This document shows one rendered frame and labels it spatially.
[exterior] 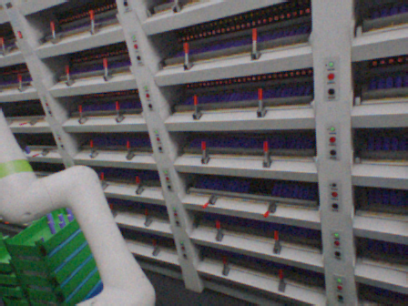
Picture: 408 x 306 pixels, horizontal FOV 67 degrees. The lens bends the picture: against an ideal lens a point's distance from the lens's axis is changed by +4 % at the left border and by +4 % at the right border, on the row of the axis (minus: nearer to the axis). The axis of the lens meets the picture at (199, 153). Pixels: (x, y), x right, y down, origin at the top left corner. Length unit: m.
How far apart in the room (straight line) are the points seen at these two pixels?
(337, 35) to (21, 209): 1.00
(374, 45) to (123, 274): 0.92
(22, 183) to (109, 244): 0.31
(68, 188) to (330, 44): 0.88
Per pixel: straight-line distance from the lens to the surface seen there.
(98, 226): 1.00
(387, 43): 0.96
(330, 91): 0.98
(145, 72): 1.27
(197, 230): 1.51
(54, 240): 1.50
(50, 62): 1.82
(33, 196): 1.03
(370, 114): 1.00
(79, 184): 1.03
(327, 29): 0.97
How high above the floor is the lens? 1.18
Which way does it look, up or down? 19 degrees down
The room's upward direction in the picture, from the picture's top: 11 degrees counter-clockwise
